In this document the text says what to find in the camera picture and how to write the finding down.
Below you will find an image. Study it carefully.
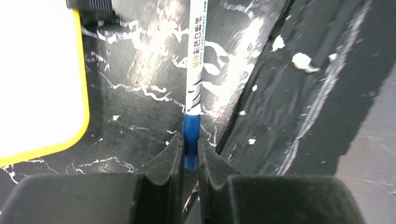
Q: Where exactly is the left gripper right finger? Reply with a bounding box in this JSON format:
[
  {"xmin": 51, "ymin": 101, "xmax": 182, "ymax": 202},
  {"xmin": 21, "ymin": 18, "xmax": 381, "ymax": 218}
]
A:
[{"xmin": 198, "ymin": 140, "xmax": 365, "ymax": 224}]

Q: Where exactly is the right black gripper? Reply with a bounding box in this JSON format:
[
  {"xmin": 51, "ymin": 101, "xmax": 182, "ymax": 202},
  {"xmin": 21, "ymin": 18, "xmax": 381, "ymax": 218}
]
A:
[{"xmin": 65, "ymin": 0, "xmax": 115, "ymax": 22}]

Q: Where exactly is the blue marker cap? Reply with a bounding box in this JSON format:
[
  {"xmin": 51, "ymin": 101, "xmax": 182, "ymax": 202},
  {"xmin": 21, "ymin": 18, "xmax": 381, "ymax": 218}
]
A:
[{"xmin": 182, "ymin": 114, "xmax": 200, "ymax": 170}]

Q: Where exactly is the white whiteboard marker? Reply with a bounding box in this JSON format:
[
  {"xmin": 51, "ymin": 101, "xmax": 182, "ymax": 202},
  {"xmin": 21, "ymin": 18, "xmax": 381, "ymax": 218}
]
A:
[{"xmin": 185, "ymin": 0, "xmax": 208, "ymax": 116}]

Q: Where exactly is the yellow framed whiteboard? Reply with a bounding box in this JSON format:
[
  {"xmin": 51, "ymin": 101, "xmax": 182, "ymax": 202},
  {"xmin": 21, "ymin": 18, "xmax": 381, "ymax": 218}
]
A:
[{"xmin": 0, "ymin": 0, "xmax": 90, "ymax": 166}]

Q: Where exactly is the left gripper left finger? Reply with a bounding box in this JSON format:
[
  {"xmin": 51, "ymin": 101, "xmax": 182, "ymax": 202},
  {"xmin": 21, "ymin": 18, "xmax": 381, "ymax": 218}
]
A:
[{"xmin": 0, "ymin": 133, "xmax": 184, "ymax": 224}]

